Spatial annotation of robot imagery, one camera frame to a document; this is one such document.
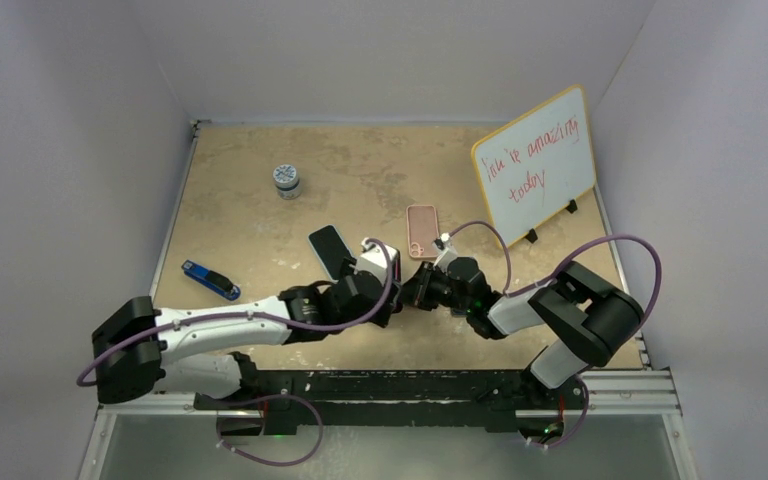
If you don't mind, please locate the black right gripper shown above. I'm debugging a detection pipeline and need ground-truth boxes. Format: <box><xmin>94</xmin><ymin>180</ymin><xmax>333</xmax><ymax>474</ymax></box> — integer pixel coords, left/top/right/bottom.
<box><xmin>394</xmin><ymin>261</ymin><xmax>472</xmax><ymax>313</ymax></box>

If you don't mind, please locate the phone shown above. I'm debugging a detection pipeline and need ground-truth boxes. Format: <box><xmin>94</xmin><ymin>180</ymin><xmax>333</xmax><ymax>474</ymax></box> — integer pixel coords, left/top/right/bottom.
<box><xmin>307</xmin><ymin>224</ymin><xmax>355</xmax><ymax>281</ymax></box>

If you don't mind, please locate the pink phone case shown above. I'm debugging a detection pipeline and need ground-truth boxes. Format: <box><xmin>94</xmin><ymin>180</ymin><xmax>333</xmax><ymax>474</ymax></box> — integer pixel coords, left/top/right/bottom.
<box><xmin>406</xmin><ymin>204</ymin><xmax>440</xmax><ymax>260</ymax></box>

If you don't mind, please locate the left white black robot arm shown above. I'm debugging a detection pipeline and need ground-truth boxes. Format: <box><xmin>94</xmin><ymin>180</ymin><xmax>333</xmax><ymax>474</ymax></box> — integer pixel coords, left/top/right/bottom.
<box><xmin>76</xmin><ymin>264</ymin><xmax>401</xmax><ymax>409</ymax></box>

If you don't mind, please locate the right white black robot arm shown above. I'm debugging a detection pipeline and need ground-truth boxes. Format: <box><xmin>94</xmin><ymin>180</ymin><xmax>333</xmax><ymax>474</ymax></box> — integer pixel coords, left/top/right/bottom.
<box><xmin>400</xmin><ymin>257</ymin><xmax>644</xmax><ymax>407</ymax></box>

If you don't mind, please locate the black whiteboard stand foot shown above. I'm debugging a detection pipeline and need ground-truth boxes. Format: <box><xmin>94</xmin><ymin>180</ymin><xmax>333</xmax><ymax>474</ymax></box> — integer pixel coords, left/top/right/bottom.
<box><xmin>525</xmin><ymin>229</ymin><xmax>539</xmax><ymax>244</ymax></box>

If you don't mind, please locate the white blue lidded jar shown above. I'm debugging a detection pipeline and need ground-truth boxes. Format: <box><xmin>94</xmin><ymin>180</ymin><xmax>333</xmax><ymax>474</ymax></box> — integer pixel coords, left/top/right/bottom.
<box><xmin>272</xmin><ymin>164</ymin><xmax>301</xmax><ymax>200</ymax></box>

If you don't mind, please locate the yellow framed whiteboard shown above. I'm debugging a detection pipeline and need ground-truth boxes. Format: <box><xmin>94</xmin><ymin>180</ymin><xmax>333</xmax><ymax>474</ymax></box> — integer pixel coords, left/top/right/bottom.
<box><xmin>471</xmin><ymin>85</ymin><xmax>596</xmax><ymax>247</ymax></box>

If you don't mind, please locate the blue black stapler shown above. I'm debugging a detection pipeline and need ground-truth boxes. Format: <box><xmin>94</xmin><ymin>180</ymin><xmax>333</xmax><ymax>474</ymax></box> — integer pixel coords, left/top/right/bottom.
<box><xmin>181</xmin><ymin>260</ymin><xmax>241</xmax><ymax>301</ymax></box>

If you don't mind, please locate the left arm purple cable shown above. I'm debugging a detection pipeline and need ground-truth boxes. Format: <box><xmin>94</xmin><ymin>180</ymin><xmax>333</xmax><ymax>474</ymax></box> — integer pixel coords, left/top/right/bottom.
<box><xmin>76</xmin><ymin>237</ymin><xmax>399</xmax><ymax>388</ymax></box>

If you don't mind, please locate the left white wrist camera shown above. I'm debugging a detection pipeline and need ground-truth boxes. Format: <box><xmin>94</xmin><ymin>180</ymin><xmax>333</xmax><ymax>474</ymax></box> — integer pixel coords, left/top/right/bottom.
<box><xmin>355</xmin><ymin>241</ymin><xmax>400</xmax><ymax>282</ymax></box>

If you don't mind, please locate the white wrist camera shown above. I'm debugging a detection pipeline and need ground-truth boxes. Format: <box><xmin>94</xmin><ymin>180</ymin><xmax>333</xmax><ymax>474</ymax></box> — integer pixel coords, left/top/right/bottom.
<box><xmin>434</xmin><ymin>232</ymin><xmax>459</xmax><ymax>271</ymax></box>
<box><xmin>355</xmin><ymin>241</ymin><xmax>400</xmax><ymax>282</ymax></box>

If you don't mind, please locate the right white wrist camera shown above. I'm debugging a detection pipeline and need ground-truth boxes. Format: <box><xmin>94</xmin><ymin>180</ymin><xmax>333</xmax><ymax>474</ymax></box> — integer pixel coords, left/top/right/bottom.
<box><xmin>434</xmin><ymin>232</ymin><xmax>459</xmax><ymax>271</ymax></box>

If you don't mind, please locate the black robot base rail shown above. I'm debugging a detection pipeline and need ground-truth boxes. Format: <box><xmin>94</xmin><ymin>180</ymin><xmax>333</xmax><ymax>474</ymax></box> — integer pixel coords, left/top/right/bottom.
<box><xmin>194</xmin><ymin>369</ymin><xmax>587</xmax><ymax>438</ymax></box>

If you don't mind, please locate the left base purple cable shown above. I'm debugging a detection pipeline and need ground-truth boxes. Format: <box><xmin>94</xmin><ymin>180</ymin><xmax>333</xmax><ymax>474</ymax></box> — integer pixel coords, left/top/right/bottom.
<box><xmin>214</xmin><ymin>394</ymin><xmax>324</xmax><ymax>468</ymax></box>

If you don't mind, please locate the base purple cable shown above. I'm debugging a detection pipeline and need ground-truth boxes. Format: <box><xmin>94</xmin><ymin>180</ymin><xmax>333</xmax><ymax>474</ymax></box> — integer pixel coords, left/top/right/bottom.
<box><xmin>524</xmin><ymin>377</ymin><xmax>592</xmax><ymax>452</ymax></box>
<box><xmin>214</xmin><ymin>394</ymin><xmax>324</xmax><ymax>468</ymax></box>

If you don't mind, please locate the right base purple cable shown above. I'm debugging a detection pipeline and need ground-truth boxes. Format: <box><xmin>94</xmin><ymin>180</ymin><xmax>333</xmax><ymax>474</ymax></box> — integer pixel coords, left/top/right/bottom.
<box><xmin>524</xmin><ymin>377</ymin><xmax>592</xmax><ymax>452</ymax></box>

